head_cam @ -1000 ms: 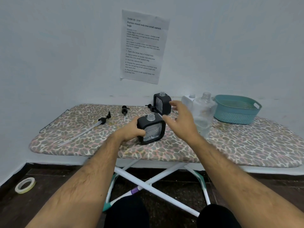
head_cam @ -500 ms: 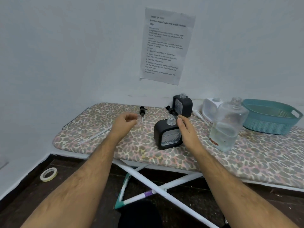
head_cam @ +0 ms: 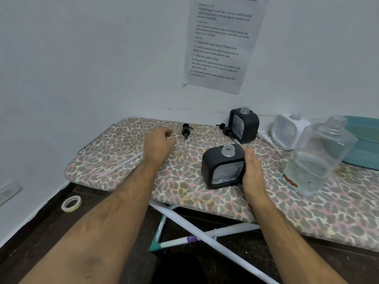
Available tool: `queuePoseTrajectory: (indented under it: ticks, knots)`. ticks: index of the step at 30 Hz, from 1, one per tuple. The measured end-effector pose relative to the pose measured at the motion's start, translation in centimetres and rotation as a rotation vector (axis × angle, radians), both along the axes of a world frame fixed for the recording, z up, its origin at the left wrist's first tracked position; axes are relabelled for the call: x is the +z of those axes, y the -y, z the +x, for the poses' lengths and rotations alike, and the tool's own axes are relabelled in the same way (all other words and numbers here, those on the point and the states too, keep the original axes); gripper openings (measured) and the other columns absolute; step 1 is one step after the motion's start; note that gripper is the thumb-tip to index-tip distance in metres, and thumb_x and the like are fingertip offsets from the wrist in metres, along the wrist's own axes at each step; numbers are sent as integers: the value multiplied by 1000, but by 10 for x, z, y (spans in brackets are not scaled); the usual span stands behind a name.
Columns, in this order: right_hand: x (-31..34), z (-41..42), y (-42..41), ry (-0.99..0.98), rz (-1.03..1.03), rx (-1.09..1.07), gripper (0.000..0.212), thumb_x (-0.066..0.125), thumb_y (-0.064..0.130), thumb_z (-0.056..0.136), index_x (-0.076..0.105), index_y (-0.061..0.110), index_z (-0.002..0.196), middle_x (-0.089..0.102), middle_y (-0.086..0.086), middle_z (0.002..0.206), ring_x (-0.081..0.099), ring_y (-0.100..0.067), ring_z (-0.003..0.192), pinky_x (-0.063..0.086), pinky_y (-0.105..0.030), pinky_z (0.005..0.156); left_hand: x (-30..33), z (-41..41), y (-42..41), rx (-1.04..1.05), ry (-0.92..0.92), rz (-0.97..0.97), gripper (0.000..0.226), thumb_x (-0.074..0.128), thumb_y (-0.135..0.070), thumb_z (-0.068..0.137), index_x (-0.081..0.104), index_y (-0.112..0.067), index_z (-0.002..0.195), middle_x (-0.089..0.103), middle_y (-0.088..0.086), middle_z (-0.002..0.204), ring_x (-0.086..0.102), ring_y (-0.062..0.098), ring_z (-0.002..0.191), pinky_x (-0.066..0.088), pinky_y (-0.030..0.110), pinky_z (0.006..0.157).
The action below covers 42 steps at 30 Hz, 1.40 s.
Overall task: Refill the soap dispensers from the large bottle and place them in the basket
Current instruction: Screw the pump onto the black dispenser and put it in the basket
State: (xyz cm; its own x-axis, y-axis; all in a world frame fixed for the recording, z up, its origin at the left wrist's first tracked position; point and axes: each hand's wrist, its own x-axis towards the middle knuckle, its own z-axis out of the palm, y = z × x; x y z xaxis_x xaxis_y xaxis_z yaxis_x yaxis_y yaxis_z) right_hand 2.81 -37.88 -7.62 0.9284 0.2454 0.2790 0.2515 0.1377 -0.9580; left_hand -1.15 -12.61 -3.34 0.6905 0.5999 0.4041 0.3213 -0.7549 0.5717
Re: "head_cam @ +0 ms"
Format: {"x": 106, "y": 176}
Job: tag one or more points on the teal plastic basket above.
{"x": 367, "y": 144}

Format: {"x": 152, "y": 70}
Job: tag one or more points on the printed paper sheet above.
{"x": 222, "y": 41}

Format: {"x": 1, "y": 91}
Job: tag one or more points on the person's right forearm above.
{"x": 281, "y": 242}

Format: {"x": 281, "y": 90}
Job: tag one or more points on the person's right hand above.
{"x": 254, "y": 177}

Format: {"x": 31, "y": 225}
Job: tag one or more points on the white square soap dispenser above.
{"x": 302, "y": 127}

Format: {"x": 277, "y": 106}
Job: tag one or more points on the person's left leg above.
{"x": 177, "y": 275}

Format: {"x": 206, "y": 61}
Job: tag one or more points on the person's left forearm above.
{"x": 97, "y": 233}

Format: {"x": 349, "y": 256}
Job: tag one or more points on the black square dispenser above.
{"x": 210, "y": 162}
{"x": 253, "y": 127}

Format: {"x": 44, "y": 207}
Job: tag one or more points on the leopard print ironing board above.
{"x": 177, "y": 180}

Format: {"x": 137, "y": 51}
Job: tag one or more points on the white tape roll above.
{"x": 69, "y": 210}

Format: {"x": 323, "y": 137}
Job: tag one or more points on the person's left hand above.
{"x": 157, "y": 146}

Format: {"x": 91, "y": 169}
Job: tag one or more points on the small black pump head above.
{"x": 227, "y": 131}
{"x": 185, "y": 131}

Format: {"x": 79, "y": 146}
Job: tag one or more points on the small white pump head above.
{"x": 263, "y": 136}

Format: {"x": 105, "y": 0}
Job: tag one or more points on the white wall socket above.
{"x": 9, "y": 192}

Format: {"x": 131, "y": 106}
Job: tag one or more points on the black pump with long tube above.
{"x": 118, "y": 166}

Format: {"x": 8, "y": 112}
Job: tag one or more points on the white ironing board legs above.
{"x": 207, "y": 238}

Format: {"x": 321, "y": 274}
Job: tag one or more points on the transparent bottle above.
{"x": 314, "y": 174}

